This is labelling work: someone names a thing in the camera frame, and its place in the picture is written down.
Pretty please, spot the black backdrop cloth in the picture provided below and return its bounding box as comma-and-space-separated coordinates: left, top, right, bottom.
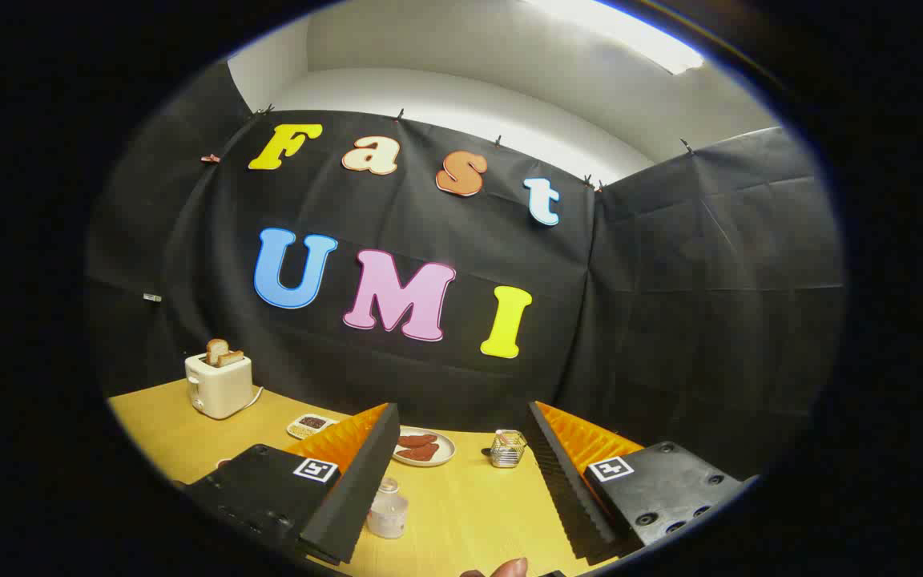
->
85, 60, 845, 482

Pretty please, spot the white divided bean dish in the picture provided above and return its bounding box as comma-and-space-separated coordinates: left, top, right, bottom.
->
286, 414, 340, 440

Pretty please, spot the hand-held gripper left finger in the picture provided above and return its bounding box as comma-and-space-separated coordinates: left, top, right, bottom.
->
177, 402, 401, 567

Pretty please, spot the white round plate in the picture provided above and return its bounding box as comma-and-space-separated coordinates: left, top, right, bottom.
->
392, 426, 457, 468

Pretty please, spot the metal wire holder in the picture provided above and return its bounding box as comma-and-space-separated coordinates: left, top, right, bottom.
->
490, 430, 528, 469

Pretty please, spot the wooden table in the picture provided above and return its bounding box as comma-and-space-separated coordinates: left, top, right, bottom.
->
107, 378, 647, 577

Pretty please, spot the cream toaster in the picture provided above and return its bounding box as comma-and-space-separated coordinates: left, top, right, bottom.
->
184, 353, 254, 420

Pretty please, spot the clear juice bottle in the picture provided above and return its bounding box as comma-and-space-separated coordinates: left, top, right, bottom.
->
367, 478, 409, 539

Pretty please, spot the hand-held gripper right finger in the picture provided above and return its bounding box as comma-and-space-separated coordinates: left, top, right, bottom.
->
526, 401, 759, 566

